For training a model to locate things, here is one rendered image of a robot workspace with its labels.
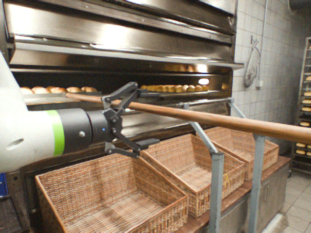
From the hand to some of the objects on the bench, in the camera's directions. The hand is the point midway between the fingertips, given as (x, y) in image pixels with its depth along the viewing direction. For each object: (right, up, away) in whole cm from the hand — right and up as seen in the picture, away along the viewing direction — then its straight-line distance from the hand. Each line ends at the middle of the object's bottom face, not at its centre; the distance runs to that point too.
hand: (153, 118), depth 59 cm
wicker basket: (+26, -45, +84) cm, 99 cm away
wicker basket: (-19, -53, +45) cm, 72 cm away
